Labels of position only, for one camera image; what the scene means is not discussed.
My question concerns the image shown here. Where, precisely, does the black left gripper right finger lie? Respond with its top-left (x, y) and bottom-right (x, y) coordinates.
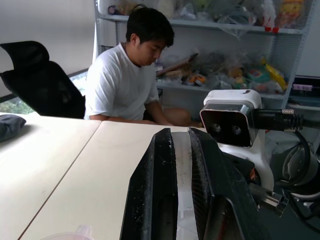
top-left (187, 127), bottom-right (272, 240)

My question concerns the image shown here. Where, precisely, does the dark storage box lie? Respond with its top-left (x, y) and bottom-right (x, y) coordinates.
top-left (287, 75), bottom-right (320, 111)

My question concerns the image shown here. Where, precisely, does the black office chair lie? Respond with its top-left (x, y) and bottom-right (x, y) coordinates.
top-left (0, 40), bottom-right (87, 120)

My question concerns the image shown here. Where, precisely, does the clear plastic cup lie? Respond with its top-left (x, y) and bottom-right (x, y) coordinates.
top-left (39, 224), bottom-right (95, 240)

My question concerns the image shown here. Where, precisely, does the yellow plastic bag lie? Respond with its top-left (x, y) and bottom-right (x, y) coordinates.
top-left (259, 56), bottom-right (289, 91)

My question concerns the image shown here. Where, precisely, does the white metal shelf rack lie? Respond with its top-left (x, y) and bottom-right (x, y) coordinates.
top-left (93, 0), bottom-right (320, 111)

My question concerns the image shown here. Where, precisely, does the wooden stick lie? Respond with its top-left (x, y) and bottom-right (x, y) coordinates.
top-left (155, 52), bottom-right (200, 76)

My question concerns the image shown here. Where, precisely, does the man in white t-shirt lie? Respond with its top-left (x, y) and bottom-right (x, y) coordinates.
top-left (84, 6), bottom-right (201, 127)

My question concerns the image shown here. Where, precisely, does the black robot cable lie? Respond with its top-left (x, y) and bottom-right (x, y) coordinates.
top-left (252, 108), bottom-right (320, 226)

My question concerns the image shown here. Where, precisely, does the silver metal connector block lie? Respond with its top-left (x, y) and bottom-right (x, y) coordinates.
top-left (249, 183), bottom-right (290, 218)

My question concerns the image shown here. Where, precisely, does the dark grey cloth bundle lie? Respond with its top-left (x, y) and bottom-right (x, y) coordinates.
top-left (0, 115), bottom-right (27, 143)

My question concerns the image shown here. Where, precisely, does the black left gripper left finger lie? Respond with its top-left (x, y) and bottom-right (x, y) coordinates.
top-left (119, 127), bottom-right (179, 240)

